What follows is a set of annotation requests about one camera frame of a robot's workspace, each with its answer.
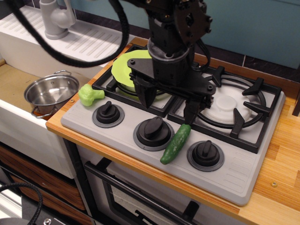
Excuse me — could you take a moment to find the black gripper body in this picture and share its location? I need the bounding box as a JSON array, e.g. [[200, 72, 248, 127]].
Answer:
[[127, 56, 216, 109]]

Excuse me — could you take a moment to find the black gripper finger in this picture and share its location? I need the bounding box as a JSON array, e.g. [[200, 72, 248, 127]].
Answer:
[[184, 99, 202, 124], [134, 77, 157, 108]]

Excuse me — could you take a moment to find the dark green toy pickle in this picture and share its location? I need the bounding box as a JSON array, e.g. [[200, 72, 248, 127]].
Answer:
[[160, 124, 191, 165]]

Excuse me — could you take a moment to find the light green toy cauliflower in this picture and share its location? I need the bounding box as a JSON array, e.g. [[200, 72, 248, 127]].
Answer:
[[78, 84, 105, 106]]

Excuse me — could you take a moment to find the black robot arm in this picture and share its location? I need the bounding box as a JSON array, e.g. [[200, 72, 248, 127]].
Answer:
[[128, 0, 216, 125]]

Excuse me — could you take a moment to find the light green plate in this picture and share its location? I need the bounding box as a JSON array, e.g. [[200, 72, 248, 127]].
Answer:
[[111, 50, 151, 97]]

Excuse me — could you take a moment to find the stainless steel pot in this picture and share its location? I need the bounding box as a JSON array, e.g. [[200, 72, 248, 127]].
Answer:
[[24, 70, 80, 119]]

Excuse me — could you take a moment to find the white toy sink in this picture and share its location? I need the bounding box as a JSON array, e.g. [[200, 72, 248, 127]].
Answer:
[[0, 14, 122, 179]]

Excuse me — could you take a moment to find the white right burner cap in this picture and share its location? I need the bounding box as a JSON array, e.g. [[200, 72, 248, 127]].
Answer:
[[201, 85, 259, 124]]

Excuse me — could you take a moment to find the black left burner grate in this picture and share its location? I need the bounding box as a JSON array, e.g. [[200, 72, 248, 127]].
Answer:
[[92, 68, 178, 117]]

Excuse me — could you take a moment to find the black burner grate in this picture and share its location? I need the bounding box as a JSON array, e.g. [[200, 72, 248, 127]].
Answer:
[[92, 68, 178, 117], [180, 67, 285, 156]]

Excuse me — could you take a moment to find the black middle stove knob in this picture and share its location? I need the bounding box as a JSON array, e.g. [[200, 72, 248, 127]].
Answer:
[[133, 116, 174, 151]]

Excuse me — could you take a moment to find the black stove knob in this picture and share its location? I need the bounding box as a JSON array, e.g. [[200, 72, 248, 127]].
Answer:
[[92, 101, 125, 128], [133, 116, 174, 151], [187, 140, 225, 172]]

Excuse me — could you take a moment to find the black left stove knob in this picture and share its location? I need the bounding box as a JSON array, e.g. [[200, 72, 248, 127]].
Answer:
[[92, 101, 125, 128]]

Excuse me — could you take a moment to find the black right burner grate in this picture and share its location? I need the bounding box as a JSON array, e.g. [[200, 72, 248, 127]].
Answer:
[[180, 67, 285, 156]]

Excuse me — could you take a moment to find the grey toy stove top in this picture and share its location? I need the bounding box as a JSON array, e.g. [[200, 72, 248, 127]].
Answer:
[[60, 65, 286, 207]]

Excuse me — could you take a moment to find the black right stove knob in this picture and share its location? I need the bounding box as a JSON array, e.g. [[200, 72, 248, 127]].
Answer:
[[187, 140, 225, 172]]

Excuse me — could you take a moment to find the toy oven door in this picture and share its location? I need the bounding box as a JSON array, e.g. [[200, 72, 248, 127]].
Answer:
[[77, 146, 242, 225]]

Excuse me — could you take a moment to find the grey toy faucet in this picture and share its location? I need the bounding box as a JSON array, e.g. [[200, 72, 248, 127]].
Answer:
[[39, 0, 76, 40]]

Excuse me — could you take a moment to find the wooden drawer front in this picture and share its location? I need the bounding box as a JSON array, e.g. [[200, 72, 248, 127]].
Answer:
[[0, 143, 92, 225]]

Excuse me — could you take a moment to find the black oven door handle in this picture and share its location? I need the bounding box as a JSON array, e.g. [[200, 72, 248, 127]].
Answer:
[[84, 158, 199, 225]]

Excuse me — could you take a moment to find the black braided cable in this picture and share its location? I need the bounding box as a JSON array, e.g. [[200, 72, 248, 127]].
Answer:
[[7, 0, 130, 68]]

